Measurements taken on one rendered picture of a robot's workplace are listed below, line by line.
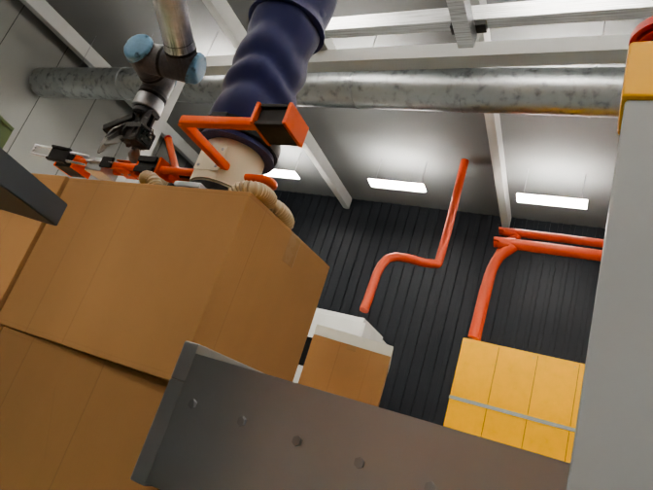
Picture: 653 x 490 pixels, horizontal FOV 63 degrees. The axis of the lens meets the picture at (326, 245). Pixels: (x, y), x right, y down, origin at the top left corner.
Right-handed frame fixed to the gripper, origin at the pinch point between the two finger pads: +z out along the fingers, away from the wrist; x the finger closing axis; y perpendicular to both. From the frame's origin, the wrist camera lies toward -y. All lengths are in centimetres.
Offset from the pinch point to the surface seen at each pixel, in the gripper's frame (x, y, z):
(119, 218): -18.7, 33.9, 22.8
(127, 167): -2.3, 8.9, 1.1
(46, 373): -18, 33, 60
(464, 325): 1044, -92, -240
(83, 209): -17.8, 20.0, 21.8
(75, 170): -0.7, -14.3, 3.2
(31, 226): -17.7, 4.9, 28.3
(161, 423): -34, 79, 59
